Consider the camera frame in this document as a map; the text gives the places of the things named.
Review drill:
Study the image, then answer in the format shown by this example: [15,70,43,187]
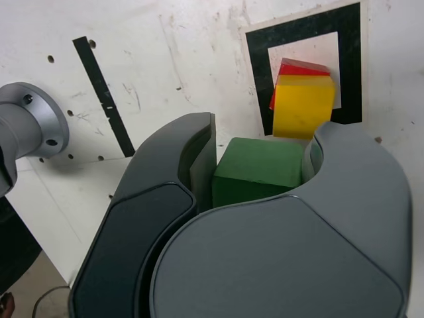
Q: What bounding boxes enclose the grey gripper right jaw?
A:
[148,121,414,318]

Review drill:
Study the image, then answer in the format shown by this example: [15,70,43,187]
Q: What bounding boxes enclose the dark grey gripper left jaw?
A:
[68,111,218,318]

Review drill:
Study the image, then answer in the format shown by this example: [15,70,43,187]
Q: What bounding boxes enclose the green cube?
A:
[211,137,305,209]

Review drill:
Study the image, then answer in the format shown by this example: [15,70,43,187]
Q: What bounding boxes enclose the yellow cube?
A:
[272,74,337,140]

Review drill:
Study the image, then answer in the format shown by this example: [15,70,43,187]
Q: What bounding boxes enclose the red cube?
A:
[268,57,331,112]

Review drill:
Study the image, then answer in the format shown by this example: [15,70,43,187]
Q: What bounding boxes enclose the black tape square outline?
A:
[244,1,362,136]

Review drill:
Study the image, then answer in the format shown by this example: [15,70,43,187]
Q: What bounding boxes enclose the black tape strip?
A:
[72,36,136,157]

